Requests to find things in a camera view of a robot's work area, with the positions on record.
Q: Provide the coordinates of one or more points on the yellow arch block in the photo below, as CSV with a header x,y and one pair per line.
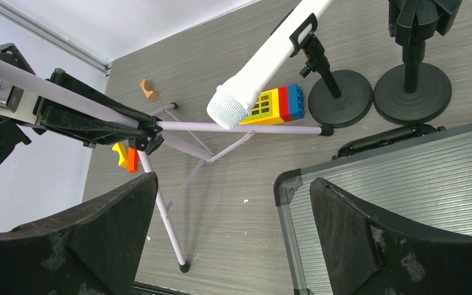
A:
x,y
122,153

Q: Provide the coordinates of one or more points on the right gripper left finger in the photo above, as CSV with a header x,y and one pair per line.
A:
x,y
91,248

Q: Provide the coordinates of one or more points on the white music stand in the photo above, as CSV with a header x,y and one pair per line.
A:
x,y
36,84

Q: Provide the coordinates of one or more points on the right black mic stand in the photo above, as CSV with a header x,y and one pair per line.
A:
x,y
413,92

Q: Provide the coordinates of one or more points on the tan arch block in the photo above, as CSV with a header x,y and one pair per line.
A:
x,y
146,87

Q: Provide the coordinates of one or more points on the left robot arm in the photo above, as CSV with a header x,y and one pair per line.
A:
x,y
11,133

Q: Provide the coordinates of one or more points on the left black mic stand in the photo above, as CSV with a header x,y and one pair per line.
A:
x,y
339,98

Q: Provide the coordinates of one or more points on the black mic stand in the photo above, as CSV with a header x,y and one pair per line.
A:
x,y
339,98
413,92

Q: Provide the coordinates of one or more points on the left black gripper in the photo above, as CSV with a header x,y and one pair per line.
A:
x,y
28,109

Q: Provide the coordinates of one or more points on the yellow red blue toy block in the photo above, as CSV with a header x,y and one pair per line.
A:
x,y
278,105

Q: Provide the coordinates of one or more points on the black carrying case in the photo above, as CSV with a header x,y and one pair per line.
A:
x,y
426,179

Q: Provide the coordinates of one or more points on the white toy microphone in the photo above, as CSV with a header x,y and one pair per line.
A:
x,y
234,99

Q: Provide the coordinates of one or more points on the orange wooden block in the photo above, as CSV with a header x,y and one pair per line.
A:
x,y
132,162

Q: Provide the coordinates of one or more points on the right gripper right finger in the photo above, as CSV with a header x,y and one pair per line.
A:
x,y
370,250

